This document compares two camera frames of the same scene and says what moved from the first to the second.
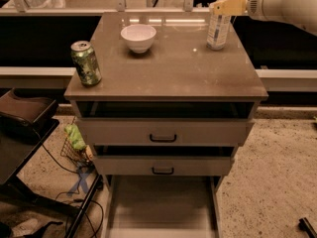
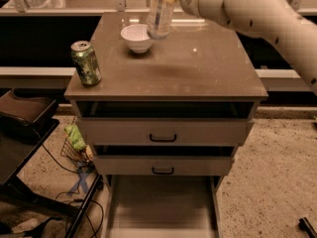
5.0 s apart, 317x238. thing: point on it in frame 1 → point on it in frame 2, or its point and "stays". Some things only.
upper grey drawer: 171,132 stays
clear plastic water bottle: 219,25 → 159,14
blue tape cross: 81,183 stays
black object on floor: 305,225 stays
